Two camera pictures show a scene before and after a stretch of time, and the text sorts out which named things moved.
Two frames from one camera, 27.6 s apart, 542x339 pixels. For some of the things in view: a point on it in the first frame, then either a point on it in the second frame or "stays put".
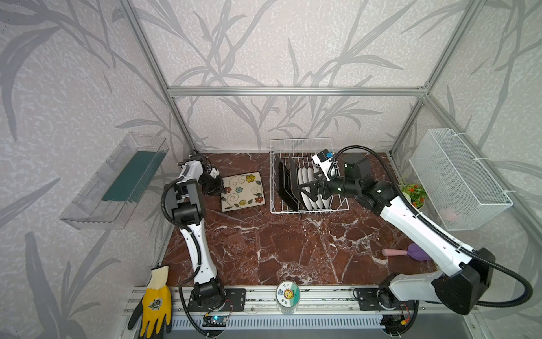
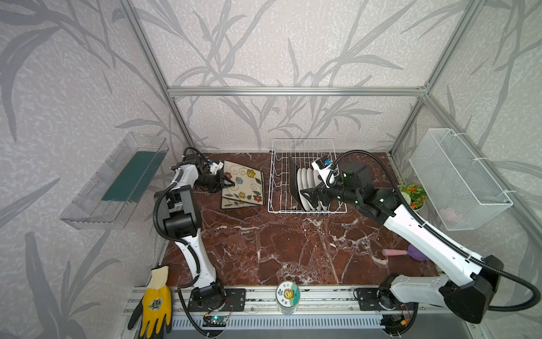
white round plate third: x=310 y=177 stays put
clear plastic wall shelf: x=113 y=192 stays put
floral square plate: x=243 y=191 stays put
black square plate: x=284 y=183 → x=248 y=183
